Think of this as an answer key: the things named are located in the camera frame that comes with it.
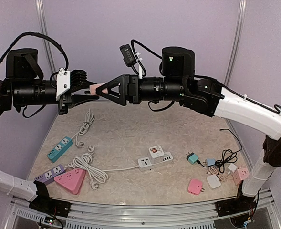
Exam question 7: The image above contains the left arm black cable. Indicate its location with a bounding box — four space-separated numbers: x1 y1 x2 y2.
0 31 70 84

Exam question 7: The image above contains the purple power strip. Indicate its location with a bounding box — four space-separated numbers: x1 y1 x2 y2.
35 165 65 185

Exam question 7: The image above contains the white round plug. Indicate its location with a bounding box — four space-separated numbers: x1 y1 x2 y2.
87 146 95 153

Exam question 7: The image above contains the white square charger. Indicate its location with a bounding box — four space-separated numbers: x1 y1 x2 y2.
207 174 221 189

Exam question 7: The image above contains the small white charger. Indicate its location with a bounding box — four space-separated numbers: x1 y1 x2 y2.
227 163 238 175

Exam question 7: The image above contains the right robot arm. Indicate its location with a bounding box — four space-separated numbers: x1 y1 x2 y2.
95 46 281 212

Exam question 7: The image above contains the pink square plug adapter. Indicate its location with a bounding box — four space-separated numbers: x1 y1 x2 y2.
187 179 205 195

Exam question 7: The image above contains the coiled black usb cable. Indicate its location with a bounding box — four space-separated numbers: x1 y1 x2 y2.
215 149 238 173

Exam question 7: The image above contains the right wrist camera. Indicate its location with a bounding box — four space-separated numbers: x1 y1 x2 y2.
119 44 145 79

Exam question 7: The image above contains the right aluminium corner post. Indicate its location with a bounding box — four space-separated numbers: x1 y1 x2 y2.
224 0 247 86

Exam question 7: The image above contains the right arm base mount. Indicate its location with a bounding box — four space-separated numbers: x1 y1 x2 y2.
215 195 256 217

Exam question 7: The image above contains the teal power strip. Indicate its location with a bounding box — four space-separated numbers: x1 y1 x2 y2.
47 136 73 163

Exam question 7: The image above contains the teal charger plug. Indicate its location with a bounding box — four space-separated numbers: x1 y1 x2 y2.
186 152 199 165

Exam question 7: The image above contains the black usb cable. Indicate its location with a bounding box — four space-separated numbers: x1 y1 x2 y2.
215 149 238 173
197 128 243 167

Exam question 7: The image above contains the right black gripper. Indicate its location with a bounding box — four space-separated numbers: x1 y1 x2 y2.
95 73 187 104

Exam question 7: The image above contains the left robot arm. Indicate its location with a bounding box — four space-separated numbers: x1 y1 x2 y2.
0 48 99 212

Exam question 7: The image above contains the light blue charger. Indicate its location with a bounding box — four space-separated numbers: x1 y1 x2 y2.
206 158 216 167

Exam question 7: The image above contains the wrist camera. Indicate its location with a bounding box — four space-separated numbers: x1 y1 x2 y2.
119 44 145 79
56 68 87 101

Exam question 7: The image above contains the pink triangular power strip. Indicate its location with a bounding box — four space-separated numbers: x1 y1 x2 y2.
54 168 86 195

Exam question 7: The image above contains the pink small charger plug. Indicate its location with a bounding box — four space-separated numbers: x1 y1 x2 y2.
89 83 105 95

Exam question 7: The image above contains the aluminium front rail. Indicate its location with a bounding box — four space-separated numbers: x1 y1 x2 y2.
3 189 281 229

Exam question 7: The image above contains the pink cube socket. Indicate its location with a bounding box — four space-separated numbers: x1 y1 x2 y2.
232 167 249 186

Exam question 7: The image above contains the pink white usb cable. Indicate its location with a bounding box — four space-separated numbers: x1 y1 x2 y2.
206 166 234 184

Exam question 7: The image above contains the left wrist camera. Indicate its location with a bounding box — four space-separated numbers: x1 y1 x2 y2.
56 68 87 101

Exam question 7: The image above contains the white cube socket adapter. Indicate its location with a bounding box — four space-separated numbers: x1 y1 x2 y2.
148 145 165 164

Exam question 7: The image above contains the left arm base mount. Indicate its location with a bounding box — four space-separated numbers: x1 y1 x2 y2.
29 197 71 217

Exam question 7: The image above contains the white power strip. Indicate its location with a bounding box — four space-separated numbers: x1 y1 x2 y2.
137 151 174 172

